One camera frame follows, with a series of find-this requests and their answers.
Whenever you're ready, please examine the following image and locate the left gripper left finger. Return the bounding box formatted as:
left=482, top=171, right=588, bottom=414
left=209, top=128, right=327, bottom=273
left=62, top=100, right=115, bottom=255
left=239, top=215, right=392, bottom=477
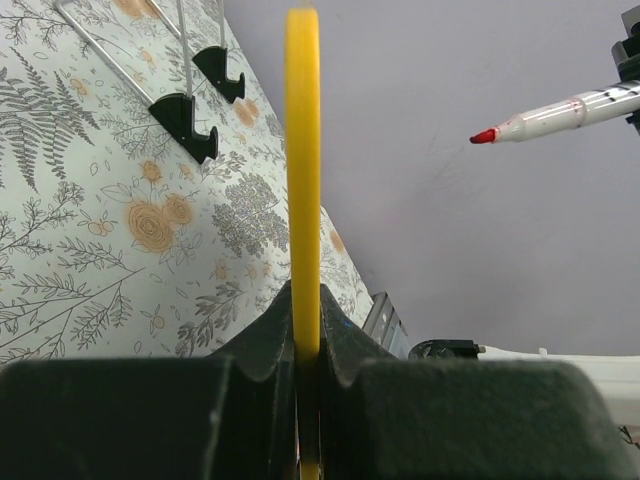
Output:
left=1, top=285, right=297, bottom=479

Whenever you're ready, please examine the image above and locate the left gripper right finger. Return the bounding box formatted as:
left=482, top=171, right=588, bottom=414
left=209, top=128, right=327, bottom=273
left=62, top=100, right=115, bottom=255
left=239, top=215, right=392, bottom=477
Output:
left=320, top=287, right=637, bottom=479

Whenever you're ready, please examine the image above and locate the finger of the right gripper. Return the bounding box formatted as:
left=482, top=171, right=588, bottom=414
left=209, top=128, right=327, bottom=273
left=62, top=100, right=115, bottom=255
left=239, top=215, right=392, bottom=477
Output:
left=611, top=7, right=639, bottom=104

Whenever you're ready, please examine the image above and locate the red capped whiteboard marker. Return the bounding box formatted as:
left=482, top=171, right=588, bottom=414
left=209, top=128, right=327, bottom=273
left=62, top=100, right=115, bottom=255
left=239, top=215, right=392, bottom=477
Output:
left=470, top=80, right=639, bottom=144

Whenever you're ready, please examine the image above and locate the yellow framed whiteboard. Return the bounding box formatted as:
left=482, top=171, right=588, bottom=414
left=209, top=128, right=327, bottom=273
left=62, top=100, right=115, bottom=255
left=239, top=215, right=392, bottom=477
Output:
left=284, top=6, right=321, bottom=479

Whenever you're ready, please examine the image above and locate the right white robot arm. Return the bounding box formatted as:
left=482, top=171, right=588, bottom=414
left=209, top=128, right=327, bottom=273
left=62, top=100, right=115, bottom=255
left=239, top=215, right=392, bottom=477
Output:
left=409, top=7, right=639, bottom=426

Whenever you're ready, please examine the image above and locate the floral table mat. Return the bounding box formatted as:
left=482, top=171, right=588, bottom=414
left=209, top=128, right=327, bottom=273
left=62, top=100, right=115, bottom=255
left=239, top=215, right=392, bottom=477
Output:
left=0, top=0, right=376, bottom=371

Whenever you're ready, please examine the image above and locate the aluminium frame rail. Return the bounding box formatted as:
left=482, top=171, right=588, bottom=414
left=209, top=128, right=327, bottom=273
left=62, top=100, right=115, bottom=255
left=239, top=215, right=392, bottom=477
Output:
left=362, top=292, right=411, bottom=359

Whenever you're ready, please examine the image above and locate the wire whiteboard easel stand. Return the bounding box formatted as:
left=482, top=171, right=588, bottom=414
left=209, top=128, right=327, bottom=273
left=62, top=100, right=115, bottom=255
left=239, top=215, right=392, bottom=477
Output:
left=52, top=0, right=247, bottom=165

